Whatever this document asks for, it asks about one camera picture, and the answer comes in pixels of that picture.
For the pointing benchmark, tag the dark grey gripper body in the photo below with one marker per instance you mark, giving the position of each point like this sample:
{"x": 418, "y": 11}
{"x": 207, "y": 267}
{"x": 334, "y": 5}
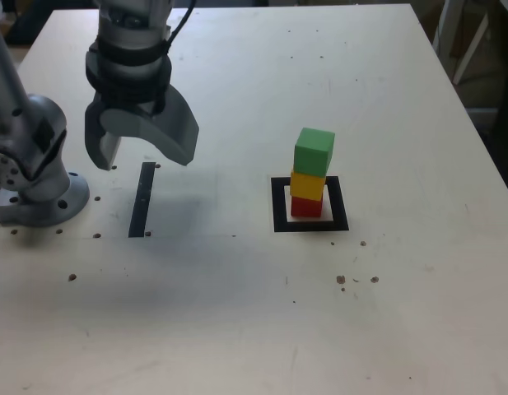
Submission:
{"x": 130, "y": 86}

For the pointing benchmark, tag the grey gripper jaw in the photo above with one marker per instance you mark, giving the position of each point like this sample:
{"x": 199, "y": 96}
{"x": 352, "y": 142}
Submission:
{"x": 95, "y": 140}
{"x": 175, "y": 131}

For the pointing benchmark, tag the green cube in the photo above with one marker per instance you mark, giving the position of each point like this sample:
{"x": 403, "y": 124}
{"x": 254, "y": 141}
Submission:
{"x": 313, "y": 154}

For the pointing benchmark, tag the yellow cube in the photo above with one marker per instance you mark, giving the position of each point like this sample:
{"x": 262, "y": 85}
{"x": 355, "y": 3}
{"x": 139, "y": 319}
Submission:
{"x": 306, "y": 187}

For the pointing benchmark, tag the red cube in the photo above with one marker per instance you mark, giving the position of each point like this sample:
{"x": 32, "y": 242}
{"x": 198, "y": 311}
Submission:
{"x": 306, "y": 207}

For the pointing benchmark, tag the black tape square outline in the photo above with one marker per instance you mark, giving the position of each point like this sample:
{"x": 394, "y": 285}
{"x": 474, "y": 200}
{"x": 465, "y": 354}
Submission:
{"x": 340, "y": 205}

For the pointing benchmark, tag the black tape strip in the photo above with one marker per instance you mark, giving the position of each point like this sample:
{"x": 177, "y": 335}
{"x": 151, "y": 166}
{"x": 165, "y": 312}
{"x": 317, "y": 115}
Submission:
{"x": 141, "y": 197}

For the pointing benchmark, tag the white frame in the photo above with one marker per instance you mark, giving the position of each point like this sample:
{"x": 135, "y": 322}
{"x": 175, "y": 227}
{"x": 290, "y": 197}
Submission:
{"x": 469, "y": 49}

